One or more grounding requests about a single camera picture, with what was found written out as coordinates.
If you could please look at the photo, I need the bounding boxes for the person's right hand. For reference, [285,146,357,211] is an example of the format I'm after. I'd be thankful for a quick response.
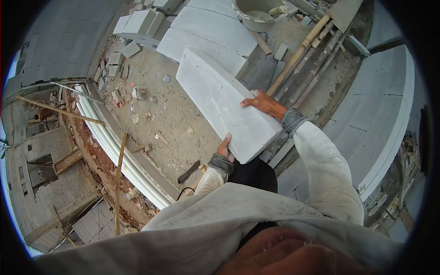
[239,90,288,121]

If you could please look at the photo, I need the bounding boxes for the person's left hand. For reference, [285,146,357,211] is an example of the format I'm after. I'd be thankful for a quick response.
[217,133,236,163]

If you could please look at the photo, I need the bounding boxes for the large white concrete block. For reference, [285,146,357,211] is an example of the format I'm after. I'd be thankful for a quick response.
[176,47,284,165]

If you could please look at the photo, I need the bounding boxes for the person's legs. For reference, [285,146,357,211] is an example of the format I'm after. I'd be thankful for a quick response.
[228,155,278,194]

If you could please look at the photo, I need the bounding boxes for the small grey block piece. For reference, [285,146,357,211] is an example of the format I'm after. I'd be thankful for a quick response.
[274,43,289,62]

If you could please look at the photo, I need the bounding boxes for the short wooden plank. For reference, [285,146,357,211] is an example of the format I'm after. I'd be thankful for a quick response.
[249,29,272,56]

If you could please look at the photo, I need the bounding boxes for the light bamboo pole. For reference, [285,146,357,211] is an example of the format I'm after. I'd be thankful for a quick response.
[266,14,331,98]

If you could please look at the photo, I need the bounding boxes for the bundle of grey bamboo poles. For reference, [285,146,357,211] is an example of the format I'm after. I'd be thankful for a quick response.
[274,21,348,109]

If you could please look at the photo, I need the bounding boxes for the stack of white concrete blocks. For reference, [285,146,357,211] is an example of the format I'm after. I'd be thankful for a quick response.
[156,0,259,78]

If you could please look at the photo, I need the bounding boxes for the grey mortar bucket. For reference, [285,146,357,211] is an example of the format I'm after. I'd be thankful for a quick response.
[232,0,289,33]

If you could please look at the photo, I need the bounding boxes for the person's body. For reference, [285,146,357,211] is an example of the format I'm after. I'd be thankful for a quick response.
[33,182,406,275]

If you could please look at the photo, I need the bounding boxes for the scattered brick rubble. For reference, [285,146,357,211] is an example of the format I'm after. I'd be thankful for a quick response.
[111,79,172,146]

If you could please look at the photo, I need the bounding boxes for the long grey block piece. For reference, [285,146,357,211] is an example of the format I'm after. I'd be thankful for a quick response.
[346,34,370,58]

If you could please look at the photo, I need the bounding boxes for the bundle of white pipes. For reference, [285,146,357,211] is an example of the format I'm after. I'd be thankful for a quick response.
[74,84,172,210]

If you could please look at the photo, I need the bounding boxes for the thin wooden pole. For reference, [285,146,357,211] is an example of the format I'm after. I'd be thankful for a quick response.
[114,132,129,237]

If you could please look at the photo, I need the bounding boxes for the flat grey board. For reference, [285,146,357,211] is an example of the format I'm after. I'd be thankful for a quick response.
[326,0,365,33]

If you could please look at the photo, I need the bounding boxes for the pile of cut block pieces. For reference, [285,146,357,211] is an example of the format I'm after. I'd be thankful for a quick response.
[93,0,183,91]

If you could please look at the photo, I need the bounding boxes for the thin metal bar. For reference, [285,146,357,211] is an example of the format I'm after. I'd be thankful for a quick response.
[49,81,105,105]

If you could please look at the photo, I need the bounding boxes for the long wooden slat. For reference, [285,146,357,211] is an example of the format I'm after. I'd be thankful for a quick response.
[15,95,106,126]

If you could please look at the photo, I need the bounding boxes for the unfinished block building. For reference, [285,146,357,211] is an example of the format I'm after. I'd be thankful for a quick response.
[1,86,117,253]

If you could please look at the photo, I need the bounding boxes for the dark-handled hand tool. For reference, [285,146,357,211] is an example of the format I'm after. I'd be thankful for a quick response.
[177,160,201,185]

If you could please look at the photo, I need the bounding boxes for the curved white block wall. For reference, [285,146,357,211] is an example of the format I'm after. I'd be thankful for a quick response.
[321,44,416,203]

